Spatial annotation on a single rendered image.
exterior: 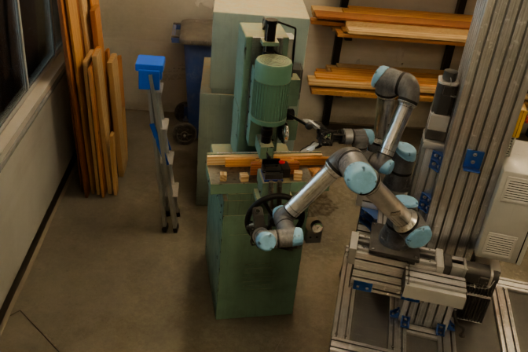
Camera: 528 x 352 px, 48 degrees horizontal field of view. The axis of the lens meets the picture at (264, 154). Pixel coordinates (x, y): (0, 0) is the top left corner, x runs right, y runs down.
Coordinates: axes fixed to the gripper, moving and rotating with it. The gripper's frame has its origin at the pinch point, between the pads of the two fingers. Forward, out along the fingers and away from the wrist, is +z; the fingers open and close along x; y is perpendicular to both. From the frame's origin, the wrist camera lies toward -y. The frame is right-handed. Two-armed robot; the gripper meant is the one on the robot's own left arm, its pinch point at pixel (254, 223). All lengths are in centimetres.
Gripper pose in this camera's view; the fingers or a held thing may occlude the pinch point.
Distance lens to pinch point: 270.5
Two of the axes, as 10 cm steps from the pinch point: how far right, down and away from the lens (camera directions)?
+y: 0.7, 10.0, 0.5
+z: -1.6, -0.4, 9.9
